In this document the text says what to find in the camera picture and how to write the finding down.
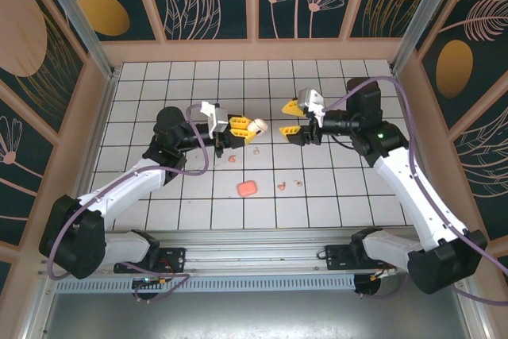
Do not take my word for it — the cream earbud charging case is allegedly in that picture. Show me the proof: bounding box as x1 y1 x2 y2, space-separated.
248 117 270 136

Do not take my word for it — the pink earbud charging case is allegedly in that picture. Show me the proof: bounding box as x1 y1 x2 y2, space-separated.
237 180 258 198

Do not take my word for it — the grey metal sheet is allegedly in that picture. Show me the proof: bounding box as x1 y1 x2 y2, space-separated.
27 291 493 339

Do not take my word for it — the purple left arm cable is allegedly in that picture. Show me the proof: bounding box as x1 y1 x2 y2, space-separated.
47 103 211 304

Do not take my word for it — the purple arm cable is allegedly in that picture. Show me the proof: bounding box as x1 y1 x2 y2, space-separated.
323 76 508 306
47 103 211 304

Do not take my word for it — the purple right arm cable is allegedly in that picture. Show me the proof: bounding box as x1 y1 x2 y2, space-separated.
323 76 508 306

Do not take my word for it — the aluminium side rail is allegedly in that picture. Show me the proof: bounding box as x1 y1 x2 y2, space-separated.
37 64 120 275

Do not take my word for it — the aluminium upright post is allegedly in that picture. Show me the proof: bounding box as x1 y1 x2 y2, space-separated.
31 0 120 80
391 0 469 74

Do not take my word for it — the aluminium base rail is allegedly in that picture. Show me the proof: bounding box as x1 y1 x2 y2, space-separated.
39 229 493 276

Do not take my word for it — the grey slotted cable duct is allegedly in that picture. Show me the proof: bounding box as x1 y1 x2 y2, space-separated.
55 274 356 295

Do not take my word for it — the power wire with yellow plug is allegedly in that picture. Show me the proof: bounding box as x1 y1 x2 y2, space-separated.
133 261 175 291
368 265 398 283

